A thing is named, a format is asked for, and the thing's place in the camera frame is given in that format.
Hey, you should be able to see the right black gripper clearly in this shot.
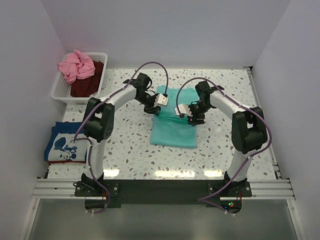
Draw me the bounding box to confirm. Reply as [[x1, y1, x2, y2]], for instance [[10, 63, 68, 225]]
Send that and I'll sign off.
[[185, 101, 213, 127]]

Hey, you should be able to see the teal t shirt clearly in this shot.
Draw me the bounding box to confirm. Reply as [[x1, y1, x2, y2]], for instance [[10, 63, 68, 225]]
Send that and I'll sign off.
[[150, 87, 199, 149]]

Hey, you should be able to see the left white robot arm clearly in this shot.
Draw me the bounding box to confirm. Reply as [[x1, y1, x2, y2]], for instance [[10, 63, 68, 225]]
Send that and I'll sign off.
[[81, 73, 161, 196]]

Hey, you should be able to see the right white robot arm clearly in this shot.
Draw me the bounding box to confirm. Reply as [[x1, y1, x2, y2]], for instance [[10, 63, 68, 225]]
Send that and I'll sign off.
[[186, 81, 268, 197]]

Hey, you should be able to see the dark red t shirt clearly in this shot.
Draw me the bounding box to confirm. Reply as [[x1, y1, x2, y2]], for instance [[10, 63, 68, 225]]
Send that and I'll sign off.
[[70, 61, 104, 98]]

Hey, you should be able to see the pink t shirt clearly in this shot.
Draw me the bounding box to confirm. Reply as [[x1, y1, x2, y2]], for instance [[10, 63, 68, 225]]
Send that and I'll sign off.
[[58, 49, 96, 85]]

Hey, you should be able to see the white plastic laundry basket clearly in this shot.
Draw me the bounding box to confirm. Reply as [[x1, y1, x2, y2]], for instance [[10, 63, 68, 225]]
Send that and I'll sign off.
[[51, 49, 108, 104]]

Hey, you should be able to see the folded blue printed t shirt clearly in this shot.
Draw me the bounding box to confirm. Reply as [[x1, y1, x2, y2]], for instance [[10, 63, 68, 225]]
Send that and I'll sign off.
[[44, 122, 88, 164]]

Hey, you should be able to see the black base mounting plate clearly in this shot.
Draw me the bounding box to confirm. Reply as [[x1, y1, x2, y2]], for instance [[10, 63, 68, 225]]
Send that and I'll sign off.
[[73, 179, 253, 213]]

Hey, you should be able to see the folded red t shirt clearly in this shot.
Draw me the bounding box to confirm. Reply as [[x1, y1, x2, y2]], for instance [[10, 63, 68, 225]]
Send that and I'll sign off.
[[47, 160, 86, 164]]

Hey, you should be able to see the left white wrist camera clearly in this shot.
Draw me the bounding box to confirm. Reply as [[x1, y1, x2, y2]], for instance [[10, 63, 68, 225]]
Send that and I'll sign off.
[[154, 93, 169, 107]]

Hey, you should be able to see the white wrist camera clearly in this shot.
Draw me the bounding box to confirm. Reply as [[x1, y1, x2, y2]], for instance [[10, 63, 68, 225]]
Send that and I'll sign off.
[[175, 104, 193, 119], [154, 93, 169, 107]]

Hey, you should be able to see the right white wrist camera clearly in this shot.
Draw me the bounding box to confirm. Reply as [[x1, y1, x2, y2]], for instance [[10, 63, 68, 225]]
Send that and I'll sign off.
[[175, 104, 193, 119]]

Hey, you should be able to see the aluminium frame rail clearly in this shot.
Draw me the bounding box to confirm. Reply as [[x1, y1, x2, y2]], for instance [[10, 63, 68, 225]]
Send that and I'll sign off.
[[22, 72, 306, 240]]

